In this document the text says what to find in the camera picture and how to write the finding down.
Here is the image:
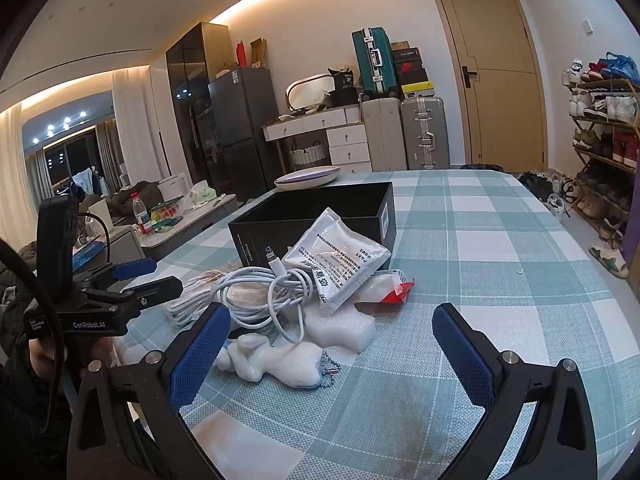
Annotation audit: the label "red and white packet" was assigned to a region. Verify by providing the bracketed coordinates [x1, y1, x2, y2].
[356, 269, 416, 306]

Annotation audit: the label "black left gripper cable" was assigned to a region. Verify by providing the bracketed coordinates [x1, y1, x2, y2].
[0, 237, 68, 433]

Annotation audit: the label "white curtain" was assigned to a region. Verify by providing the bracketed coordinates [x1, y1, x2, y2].
[111, 67, 167, 196]

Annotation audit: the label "black and red shoe box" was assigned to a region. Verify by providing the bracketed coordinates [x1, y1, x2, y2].
[392, 49, 429, 83]

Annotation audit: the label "silver suitcase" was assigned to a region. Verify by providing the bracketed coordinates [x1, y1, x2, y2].
[400, 95, 451, 171]

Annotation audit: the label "clear bag of beige pads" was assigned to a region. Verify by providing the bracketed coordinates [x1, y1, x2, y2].
[182, 267, 241, 293]

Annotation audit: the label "wooden shoe rack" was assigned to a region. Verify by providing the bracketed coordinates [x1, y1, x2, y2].
[562, 75, 640, 241]

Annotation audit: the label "black glass cabinet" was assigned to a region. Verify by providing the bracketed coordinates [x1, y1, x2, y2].
[166, 22, 236, 196]

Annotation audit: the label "white side counter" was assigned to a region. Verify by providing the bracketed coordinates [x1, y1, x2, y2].
[112, 192, 239, 261]

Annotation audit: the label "white woven basket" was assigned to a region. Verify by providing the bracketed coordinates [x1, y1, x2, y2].
[291, 144, 328, 171]

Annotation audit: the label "shoe rack with shoes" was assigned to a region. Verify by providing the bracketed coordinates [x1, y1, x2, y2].
[561, 57, 640, 233]

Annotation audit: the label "person's left hand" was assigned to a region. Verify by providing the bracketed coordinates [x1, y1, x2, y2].
[29, 335, 114, 380]

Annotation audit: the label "clear water bottle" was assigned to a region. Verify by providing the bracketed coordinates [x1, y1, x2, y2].
[130, 191, 154, 235]

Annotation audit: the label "white kettle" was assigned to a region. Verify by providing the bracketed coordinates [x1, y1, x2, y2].
[159, 172, 191, 202]

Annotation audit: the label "person's left forearm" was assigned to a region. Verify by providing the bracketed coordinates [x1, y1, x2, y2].
[0, 350, 76, 480]

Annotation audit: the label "dark grey fridge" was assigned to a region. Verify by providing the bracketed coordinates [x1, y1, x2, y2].
[207, 66, 281, 201]

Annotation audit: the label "white dresser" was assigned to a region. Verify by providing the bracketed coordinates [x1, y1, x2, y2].
[263, 106, 373, 176]

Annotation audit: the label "beige suitcase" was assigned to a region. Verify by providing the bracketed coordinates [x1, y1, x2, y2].
[361, 97, 407, 173]

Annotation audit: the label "white medicine pouch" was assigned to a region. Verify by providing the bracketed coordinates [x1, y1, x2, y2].
[282, 207, 392, 317]

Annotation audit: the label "teal suitcase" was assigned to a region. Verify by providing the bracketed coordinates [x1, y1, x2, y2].
[351, 27, 399, 101]

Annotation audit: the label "hanging clothes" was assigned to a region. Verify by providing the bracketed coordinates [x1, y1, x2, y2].
[70, 165, 109, 197]

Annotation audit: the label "white and purple plate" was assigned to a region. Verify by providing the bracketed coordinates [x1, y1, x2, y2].
[274, 165, 342, 192]

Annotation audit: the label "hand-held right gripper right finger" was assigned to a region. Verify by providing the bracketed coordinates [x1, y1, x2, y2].
[431, 302, 598, 480]

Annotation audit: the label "oval white-framed mirror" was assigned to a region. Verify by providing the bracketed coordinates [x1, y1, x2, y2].
[286, 74, 337, 113]

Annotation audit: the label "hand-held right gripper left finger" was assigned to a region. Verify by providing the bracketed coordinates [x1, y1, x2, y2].
[67, 302, 232, 480]

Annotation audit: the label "white plush keychain toy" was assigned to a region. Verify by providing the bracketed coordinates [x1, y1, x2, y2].
[216, 334, 342, 392]

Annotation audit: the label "small cardboard box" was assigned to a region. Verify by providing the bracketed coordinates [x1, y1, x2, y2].
[249, 37, 269, 69]

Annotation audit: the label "white charging cable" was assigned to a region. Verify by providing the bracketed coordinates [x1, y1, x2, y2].
[165, 247, 317, 346]

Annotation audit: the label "black shopping bag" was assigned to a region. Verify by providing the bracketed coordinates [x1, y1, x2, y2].
[327, 66, 362, 107]

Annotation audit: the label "black cardboard box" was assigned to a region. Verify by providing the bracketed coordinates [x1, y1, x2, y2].
[228, 181, 397, 269]

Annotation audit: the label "green and white slipper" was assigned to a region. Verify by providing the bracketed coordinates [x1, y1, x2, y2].
[589, 242, 630, 279]

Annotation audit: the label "pile of floor shoes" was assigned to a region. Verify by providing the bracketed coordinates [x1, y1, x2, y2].
[517, 170, 576, 217]

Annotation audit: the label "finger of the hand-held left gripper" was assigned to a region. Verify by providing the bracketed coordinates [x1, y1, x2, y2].
[82, 275, 184, 313]
[75, 257, 157, 293]

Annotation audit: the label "beige wooden door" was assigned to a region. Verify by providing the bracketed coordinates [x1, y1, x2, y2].
[425, 0, 551, 170]

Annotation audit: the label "blue plastic bag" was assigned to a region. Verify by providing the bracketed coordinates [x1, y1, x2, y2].
[602, 51, 640, 80]

